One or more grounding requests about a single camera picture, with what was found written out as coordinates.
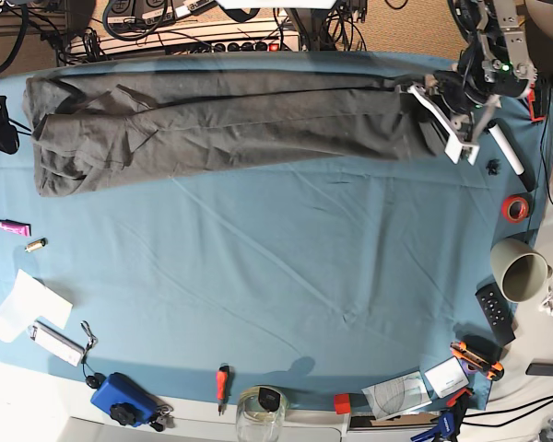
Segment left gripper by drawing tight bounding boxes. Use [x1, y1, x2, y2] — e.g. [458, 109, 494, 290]
[425, 71, 488, 114]

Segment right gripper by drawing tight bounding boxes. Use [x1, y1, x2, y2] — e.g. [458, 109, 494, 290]
[0, 95, 22, 156]

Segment dark grey T-shirt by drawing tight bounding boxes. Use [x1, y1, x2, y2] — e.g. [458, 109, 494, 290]
[23, 71, 445, 197]

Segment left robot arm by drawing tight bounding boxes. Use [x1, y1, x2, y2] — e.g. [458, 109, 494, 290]
[433, 1, 536, 114]

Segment white marker black caps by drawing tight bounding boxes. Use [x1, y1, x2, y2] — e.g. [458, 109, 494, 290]
[488, 120, 535, 192]

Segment orange black tool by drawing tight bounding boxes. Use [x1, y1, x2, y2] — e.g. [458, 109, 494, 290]
[526, 85, 550, 123]

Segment small black clip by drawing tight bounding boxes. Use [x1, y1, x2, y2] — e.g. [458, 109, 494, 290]
[486, 158, 500, 176]

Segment pink glue tube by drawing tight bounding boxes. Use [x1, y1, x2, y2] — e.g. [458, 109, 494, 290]
[0, 220, 31, 238]

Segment red tape roll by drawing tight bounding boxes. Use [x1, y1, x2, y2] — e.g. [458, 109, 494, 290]
[501, 193, 531, 224]

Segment white paper sheet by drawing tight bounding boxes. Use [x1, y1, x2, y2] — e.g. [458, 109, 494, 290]
[12, 270, 73, 329]

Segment translucent plastic cup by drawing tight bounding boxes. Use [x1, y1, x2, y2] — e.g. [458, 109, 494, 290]
[0, 287, 38, 343]

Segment black power strip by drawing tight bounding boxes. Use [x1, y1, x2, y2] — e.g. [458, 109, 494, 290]
[193, 40, 292, 53]

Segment beige ceramic mug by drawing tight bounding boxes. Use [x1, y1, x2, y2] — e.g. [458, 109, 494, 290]
[489, 238, 553, 303]

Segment white labelled box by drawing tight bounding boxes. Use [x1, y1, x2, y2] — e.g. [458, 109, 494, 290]
[28, 321, 85, 366]

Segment black remote control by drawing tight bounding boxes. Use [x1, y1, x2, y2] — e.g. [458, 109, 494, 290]
[476, 283, 515, 347]

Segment blue table cloth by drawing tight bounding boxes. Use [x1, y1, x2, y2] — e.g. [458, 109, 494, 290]
[0, 50, 553, 412]

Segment orange black utility knife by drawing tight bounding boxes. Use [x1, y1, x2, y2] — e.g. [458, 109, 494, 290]
[450, 342, 504, 381]

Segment white card packet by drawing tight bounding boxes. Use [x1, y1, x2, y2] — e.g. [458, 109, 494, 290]
[424, 356, 469, 398]

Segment black power adapter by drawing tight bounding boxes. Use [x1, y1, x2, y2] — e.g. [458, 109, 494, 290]
[525, 361, 553, 377]

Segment blue box with knob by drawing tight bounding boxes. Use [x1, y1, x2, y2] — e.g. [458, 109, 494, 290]
[86, 372, 158, 427]

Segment folded paper leaflet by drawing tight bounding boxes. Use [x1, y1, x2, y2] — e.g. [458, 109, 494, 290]
[362, 371, 432, 420]

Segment small red cube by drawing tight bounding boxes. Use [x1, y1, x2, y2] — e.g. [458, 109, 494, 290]
[334, 393, 351, 414]

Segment blue black clamp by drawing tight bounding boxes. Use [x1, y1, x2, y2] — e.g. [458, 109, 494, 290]
[410, 388, 473, 442]

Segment clear glass jar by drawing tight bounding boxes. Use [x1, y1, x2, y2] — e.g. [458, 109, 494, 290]
[236, 385, 288, 442]

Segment black lanyard cord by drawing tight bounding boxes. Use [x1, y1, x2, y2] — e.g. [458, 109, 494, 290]
[79, 320, 103, 390]

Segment orange handled screwdriver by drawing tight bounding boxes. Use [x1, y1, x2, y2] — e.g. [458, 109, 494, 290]
[216, 365, 229, 415]

